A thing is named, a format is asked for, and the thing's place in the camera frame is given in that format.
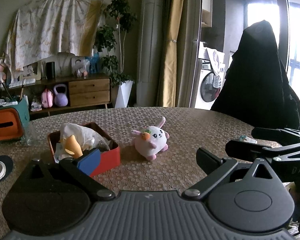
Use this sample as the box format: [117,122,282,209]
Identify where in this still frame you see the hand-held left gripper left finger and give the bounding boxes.
[22,147,115,202]

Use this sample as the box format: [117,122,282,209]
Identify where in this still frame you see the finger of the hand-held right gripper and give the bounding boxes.
[225,139,300,165]
[251,127,300,142]

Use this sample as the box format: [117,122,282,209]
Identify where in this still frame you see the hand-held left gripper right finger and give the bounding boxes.
[181,147,280,202]

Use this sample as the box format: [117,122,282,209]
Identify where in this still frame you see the red tin box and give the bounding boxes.
[47,122,121,178]

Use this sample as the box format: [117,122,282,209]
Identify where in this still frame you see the yellow rubber toy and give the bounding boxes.
[61,135,83,159]

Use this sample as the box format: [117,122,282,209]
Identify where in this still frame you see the white drawstring bag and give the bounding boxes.
[59,123,108,155]

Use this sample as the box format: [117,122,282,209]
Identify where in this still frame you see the white plush bunny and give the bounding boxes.
[130,116,170,160]

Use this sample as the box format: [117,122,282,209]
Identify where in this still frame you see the white crumpled packaging pile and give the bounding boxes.
[239,135,258,144]

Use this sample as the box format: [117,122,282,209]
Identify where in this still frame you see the lace patterned tablecloth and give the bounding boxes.
[0,107,290,230]

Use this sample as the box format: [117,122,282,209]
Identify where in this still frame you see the black cloth covered chair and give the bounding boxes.
[210,20,300,132]

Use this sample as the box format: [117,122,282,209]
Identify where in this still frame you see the clear glass jar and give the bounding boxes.
[24,122,38,146]

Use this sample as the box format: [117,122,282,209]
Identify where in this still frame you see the purple kettlebell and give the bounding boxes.
[52,84,69,107]

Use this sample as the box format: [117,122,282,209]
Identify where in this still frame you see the white washing machine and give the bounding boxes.
[196,47,227,109]

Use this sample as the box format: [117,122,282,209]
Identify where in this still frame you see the wooden sideboard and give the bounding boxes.
[0,74,113,117]

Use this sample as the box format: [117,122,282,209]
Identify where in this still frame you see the white angular planter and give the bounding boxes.
[114,80,134,108]

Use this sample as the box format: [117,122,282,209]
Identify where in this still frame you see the pink toy case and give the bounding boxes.
[41,89,54,108]

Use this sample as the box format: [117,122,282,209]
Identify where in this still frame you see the stack of small books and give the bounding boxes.
[30,95,42,112]

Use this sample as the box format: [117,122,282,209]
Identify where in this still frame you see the white garment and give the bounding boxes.
[206,47,225,75]

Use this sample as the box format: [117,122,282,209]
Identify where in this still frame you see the blue plastic toy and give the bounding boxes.
[86,51,100,74]

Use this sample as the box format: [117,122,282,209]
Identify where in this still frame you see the black speaker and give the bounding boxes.
[45,61,56,80]

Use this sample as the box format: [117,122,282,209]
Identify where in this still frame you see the white shell shaped lamp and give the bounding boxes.
[57,52,75,77]

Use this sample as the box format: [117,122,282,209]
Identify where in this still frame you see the yellow curtain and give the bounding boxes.
[156,0,186,108]

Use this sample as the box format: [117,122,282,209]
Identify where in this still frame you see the white keyboard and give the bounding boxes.
[9,78,37,88]

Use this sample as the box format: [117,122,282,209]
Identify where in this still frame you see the long white tipped brush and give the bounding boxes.
[0,79,13,100]

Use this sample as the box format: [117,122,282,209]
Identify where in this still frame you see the grey covered air conditioner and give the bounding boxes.
[136,0,165,107]

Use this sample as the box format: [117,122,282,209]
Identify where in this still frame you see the tall green potted tree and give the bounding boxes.
[94,0,138,85]

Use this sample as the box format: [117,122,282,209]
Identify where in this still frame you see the pink haired doll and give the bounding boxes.
[0,56,9,90]

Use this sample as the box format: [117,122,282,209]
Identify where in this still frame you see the yellow striped cloth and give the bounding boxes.
[79,0,107,57]

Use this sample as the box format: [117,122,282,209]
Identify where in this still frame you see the pale patterned sheet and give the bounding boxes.
[4,0,103,72]

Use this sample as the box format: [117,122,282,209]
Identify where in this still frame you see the cream photo frame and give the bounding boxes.
[20,62,42,80]

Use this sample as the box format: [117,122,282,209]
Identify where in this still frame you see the white wall cabinet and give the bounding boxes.
[201,0,213,28]

